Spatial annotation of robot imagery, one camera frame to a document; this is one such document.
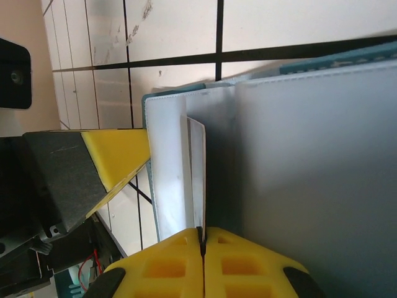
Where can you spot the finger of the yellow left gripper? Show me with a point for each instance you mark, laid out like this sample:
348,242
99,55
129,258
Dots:
121,152

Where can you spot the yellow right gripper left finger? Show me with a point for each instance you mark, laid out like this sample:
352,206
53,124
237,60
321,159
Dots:
161,270

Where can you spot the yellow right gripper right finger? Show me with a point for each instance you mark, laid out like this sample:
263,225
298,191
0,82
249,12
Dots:
248,270

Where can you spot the black credit card with chip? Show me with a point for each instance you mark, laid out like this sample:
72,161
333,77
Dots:
198,174

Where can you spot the blue card holder with sleeves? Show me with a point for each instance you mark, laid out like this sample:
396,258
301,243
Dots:
310,155

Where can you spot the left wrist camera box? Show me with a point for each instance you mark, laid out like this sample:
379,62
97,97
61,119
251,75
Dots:
14,74

